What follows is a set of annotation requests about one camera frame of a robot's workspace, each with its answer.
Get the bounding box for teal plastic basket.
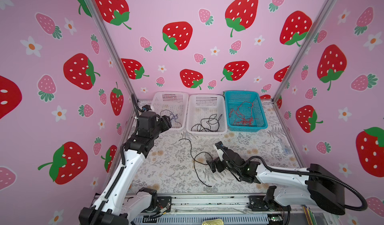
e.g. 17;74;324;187
224;90;268;133

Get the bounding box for coloured pencils bundle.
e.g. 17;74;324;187
302;206;317;225

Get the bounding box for aluminium corner post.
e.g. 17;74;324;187
84;0;135;95
272;0;338;105

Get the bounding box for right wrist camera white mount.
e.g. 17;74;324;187
214;141;224;162

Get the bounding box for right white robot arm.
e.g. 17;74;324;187
207;145;368;216

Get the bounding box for red black cable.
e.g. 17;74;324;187
228;101;260;127

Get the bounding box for black cable bundle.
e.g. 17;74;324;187
178;137;214;188

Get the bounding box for aluminium front rail base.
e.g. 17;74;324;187
130;194;341;225

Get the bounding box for blue cable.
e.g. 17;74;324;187
160;109;183;128

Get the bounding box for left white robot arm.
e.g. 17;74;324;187
79;94;172;225

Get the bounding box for aluminium corner post left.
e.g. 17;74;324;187
84;0;135;95

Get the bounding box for left white plastic basket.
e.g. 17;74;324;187
151;91;189;131

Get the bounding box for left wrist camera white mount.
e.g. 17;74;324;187
142;104;154;113

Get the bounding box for gold foil object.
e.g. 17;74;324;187
202;219;224;225

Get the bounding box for aluminium corner post right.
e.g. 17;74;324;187
272;0;338;105

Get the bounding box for white plastic basket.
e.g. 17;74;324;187
186;94;228;136
151;91;189;131

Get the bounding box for middle white plastic basket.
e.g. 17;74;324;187
186;94;228;136

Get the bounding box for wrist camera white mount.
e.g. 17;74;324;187
142;104;154;113
214;141;224;162

